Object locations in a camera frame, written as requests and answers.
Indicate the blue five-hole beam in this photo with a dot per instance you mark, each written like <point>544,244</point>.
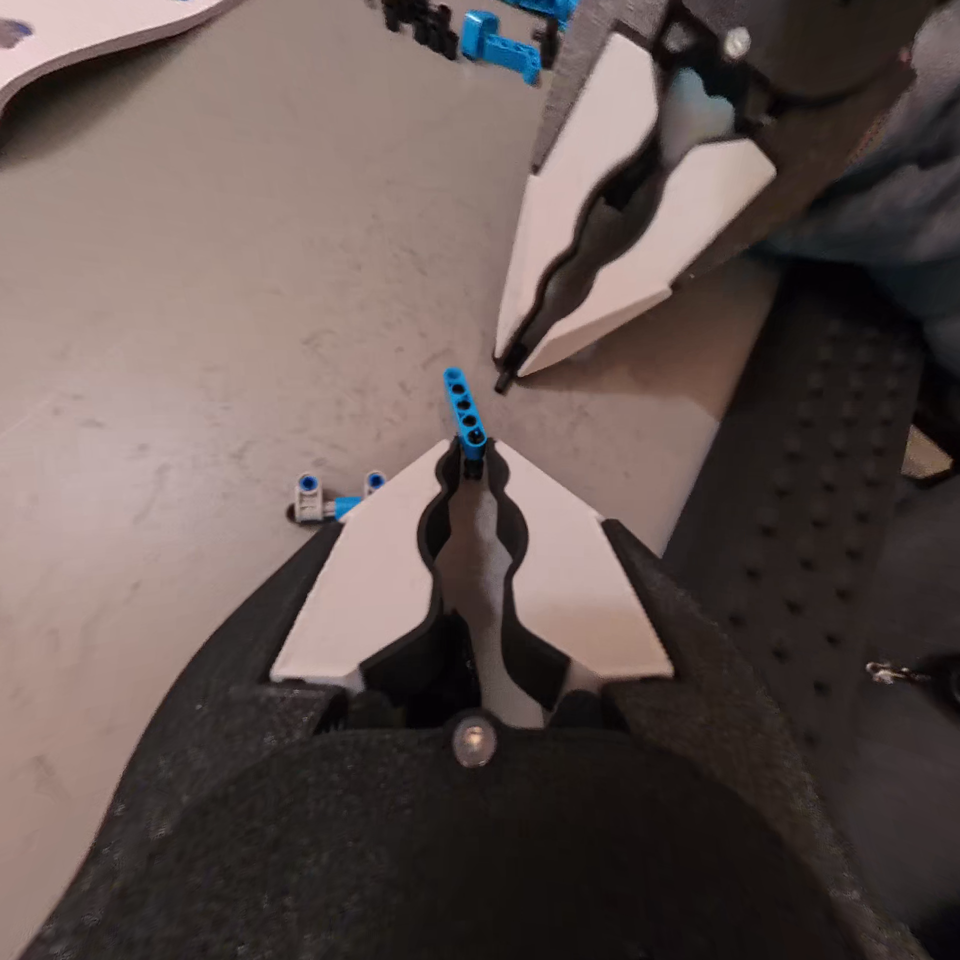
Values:
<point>474,448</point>

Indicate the black dimpled pad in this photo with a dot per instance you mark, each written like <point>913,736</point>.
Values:
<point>787,525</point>

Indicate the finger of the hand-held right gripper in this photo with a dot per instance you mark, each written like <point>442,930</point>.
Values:
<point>675,232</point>
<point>592,135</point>

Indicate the grey desk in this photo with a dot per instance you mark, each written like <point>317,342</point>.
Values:
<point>225,300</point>

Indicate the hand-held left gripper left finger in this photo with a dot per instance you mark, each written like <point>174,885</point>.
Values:
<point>352,592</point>

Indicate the building instruction booklet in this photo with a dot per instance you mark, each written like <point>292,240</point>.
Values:
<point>75,37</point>

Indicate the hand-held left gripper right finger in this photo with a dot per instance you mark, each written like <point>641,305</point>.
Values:
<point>585,592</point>

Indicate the pile of small building pieces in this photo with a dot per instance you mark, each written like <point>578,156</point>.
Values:
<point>495,49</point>

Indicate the grey and blue connector assembly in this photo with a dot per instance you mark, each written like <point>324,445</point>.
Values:
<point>307,502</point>

